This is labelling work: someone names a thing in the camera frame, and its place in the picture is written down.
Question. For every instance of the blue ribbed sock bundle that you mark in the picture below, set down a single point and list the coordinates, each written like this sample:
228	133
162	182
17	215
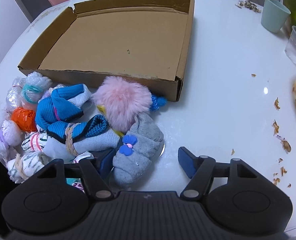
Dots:
64	104

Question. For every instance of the small orange plastic bag ball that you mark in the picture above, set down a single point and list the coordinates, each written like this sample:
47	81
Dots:
25	119

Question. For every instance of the grey sock with blue bow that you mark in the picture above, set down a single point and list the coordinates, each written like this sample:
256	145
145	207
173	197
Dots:
141	146

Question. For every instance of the clear plastic bag bundle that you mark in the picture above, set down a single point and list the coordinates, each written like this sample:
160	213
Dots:
13	98

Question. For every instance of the blue grey sock braided tie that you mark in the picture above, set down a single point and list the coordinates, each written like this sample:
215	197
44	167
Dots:
68	140

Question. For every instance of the white cloth purple fuzzy band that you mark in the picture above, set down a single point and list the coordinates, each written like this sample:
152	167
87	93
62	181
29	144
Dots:
10	137

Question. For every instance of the mint green cup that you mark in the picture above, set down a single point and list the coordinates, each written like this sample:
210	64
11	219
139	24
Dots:
274	15

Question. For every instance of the white striped cloth beige tie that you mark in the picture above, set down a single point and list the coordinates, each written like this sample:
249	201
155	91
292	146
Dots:
23	167

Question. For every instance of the pink fluffy pom-pom toy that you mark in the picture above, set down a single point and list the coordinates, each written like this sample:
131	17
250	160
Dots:
120	101

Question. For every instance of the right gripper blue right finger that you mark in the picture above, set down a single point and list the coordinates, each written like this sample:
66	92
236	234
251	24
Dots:
199	170

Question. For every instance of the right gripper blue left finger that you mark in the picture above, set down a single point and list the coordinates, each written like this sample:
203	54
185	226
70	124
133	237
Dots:
94	171

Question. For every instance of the clear bag teal band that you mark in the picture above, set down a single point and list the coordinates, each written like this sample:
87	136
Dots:
35	86

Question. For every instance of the white cloth pink band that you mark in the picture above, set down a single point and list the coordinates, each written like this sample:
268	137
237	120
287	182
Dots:
35	142

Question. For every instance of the brown cardboard box tray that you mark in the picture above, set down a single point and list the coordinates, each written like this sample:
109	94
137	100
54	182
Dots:
146	41

